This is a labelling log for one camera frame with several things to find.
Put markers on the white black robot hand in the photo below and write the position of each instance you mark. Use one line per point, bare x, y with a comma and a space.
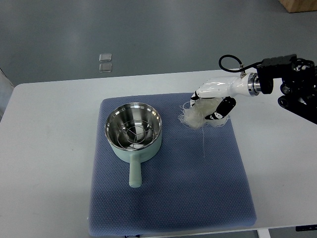
219, 92

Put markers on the upper floor socket plate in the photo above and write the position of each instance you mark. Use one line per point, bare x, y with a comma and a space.
104, 57

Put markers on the wooden box corner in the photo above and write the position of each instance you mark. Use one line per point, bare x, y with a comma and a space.
295, 6

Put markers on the wire steaming rack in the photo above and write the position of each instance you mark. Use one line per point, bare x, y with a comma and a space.
135, 134

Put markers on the white vermicelli nest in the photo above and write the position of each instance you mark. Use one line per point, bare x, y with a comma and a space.
206, 112

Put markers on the mint green steel pot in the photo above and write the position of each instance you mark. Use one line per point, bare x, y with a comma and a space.
125, 113

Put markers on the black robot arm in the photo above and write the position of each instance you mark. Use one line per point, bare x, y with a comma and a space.
299, 84

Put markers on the white table leg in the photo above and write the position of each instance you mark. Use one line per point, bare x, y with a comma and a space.
263, 233

